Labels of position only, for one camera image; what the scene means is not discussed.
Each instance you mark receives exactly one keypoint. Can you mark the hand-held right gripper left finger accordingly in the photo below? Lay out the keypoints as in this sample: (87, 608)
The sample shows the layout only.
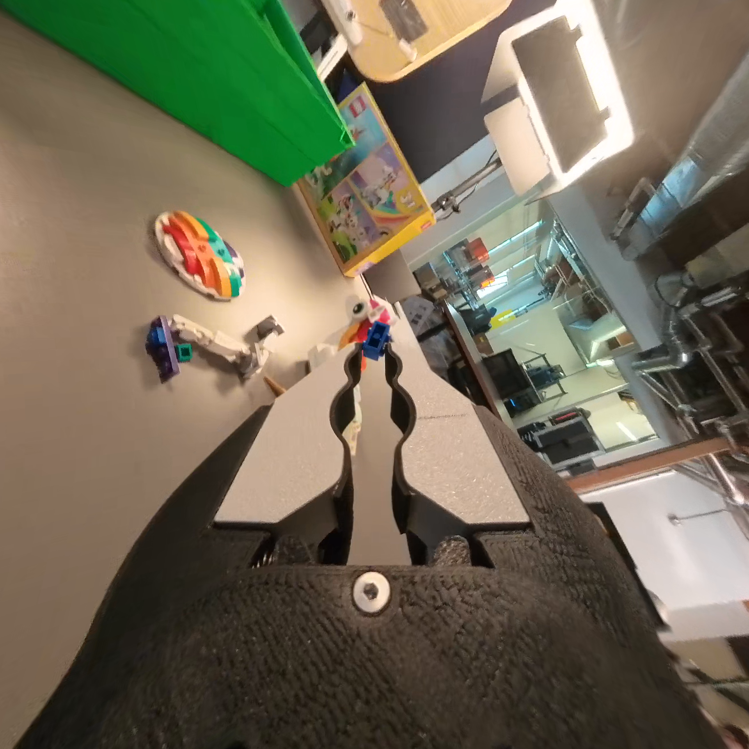
(281, 462)

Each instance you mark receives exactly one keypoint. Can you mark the yellow lego box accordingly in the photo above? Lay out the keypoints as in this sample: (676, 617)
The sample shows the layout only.
(374, 193)

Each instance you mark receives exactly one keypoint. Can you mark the rainbow lego disc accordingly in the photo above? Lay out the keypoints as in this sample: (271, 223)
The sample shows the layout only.
(199, 254)

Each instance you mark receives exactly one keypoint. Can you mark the white lego leg assembly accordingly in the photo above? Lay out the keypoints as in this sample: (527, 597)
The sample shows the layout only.
(222, 345)

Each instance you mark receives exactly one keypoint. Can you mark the silver ventilation duct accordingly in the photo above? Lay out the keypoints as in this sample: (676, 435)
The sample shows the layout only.
(702, 175)

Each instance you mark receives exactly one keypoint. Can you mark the purple lego plate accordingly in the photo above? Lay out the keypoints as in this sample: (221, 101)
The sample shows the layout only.
(164, 357)

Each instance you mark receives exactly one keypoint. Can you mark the grey desk panel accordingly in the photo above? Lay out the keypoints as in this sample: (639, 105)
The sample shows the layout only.
(389, 278)

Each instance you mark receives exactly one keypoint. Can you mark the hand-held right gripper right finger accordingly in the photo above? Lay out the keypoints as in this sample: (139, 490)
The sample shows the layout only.
(462, 468)

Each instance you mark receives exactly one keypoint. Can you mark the green plastic bin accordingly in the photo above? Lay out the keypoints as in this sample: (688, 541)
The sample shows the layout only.
(193, 70)

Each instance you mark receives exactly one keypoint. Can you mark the blue lego brick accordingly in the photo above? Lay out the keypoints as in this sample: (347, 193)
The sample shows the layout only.
(375, 340)

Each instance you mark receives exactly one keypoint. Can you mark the gold lego horn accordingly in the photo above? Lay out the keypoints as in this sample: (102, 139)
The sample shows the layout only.
(274, 386)

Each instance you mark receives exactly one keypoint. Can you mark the white lego unicorn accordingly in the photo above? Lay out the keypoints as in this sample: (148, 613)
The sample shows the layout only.
(357, 313)

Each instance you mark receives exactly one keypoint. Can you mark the white studio light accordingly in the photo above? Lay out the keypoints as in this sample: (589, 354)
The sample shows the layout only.
(526, 146)

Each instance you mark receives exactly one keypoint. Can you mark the small green lego brick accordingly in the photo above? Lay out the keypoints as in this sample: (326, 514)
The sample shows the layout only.
(184, 353)

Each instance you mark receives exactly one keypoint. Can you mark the light wooden board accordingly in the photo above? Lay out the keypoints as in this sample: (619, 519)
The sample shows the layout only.
(444, 35)

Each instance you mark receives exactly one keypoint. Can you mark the long wooden table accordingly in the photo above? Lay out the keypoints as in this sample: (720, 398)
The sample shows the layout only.
(462, 345)

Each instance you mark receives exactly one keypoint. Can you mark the black light stand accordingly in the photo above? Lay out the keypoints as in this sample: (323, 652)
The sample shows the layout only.
(468, 181)

